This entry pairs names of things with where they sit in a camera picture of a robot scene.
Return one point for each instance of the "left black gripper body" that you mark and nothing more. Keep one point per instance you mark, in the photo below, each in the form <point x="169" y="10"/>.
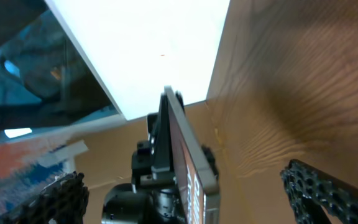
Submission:
<point x="142" y="163"/>

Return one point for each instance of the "Samsung Galaxy smartphone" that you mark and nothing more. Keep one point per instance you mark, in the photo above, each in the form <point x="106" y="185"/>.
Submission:
<point x="197" y="183"/>

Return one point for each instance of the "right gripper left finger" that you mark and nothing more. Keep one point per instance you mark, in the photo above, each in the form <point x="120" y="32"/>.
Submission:
<point x="63" y="201"/>

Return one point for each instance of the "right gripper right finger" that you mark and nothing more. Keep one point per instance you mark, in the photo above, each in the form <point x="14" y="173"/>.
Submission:
<point x="314" y="195"/>

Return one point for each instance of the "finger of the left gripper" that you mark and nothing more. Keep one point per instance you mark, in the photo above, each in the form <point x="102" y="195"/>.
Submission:
<point x="160" y="139"/>
<point x="211" y="160"/>

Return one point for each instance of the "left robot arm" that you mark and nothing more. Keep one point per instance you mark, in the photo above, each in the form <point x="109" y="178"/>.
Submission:
<point x="125" y="203"/>

